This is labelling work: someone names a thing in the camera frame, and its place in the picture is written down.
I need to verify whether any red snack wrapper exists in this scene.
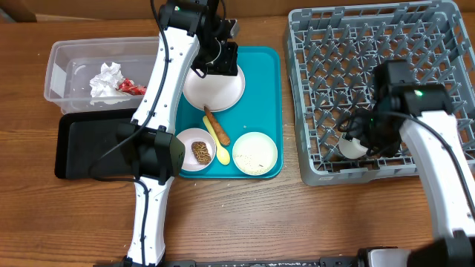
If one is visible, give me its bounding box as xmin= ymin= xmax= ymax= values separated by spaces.
xmin=118 ymin=79 xmax=147 ymax=96

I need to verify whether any foil wrapper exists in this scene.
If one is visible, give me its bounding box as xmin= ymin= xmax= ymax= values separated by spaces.
xmin=90 ymin=62 xmax=125 ymax=98

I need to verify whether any brown food chunk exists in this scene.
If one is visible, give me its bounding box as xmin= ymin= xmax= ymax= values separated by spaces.
xmin=191 ymin=141 xmax=212 ymax=165

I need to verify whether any large white plate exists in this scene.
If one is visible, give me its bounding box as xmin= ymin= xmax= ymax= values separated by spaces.
xmin=183 ymin=66 xmax=246 ymax=112

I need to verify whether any pink bowl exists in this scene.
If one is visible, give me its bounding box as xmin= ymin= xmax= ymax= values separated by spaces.
xmin=177 ymin=128 xmax=216 ymax=172

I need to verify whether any black plastic tray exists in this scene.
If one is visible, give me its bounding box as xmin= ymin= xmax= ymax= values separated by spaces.
xmin=54 ymin=109 xmax=145 ymax=180

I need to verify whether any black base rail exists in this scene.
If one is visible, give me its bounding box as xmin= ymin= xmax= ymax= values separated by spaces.
xmin=93 ymin=246 xmax=424 ymax=267

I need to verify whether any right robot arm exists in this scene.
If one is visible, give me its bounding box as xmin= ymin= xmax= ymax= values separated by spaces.
xmin=338 ymin=59 xmax=474 ymax=266

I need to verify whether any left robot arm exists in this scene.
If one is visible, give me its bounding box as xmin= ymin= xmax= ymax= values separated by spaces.
xmin=115 ymin=1 xmax=238 ymax=266

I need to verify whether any pale green bowl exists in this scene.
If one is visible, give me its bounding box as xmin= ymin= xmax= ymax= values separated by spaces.
xmin=232 ymin=132 xmax=278 ymax=177

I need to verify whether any carrot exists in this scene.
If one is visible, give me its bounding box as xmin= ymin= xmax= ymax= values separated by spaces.
xmin=204 ymin=106 xmax=231 ymax=146

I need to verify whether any grey dishwasher rack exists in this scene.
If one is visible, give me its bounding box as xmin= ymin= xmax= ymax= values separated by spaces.
xmin=285 ymin=1 xmax=474 ymax=185

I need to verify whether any clear plastic waste bin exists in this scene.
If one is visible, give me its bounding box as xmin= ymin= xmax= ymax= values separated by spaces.
xmin=44 ymin=37 xmax=158 ymax=114

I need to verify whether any white cup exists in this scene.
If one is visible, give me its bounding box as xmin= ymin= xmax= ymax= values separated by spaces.
xmin=338 ymin=133 xmax=368 ymax=159

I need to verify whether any teal plastic serving tray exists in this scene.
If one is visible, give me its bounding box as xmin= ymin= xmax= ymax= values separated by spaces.
xmin=176 ymin=47 xmax=283 ymax=179

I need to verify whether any yellow plastic spoon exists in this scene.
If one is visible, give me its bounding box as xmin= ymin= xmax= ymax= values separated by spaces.
xmin=203 ymin=116 xmax=231 ymax=165

